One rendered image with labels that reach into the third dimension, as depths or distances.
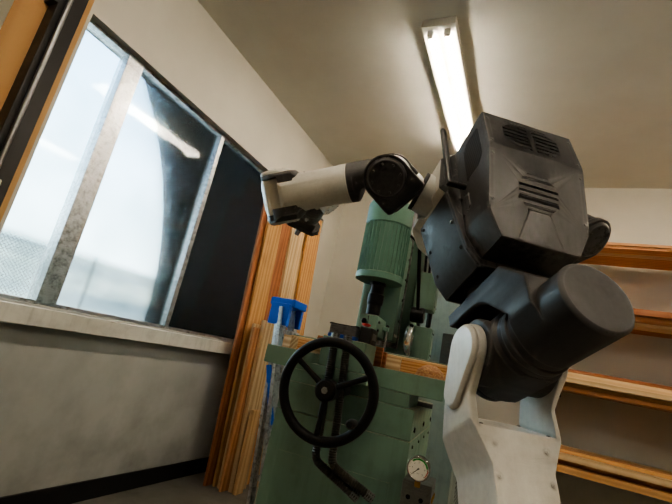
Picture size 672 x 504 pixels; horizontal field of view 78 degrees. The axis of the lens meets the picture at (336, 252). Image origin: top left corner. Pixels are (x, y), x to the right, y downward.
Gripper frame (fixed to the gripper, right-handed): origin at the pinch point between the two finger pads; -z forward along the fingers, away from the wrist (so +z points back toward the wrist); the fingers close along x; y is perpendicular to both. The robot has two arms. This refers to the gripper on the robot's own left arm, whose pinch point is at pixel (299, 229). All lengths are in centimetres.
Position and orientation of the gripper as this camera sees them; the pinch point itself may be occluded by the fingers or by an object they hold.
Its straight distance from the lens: 146.0
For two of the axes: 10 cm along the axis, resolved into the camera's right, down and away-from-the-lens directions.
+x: 8.9, 4.3, 1.6
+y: 2.8, -7.9, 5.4
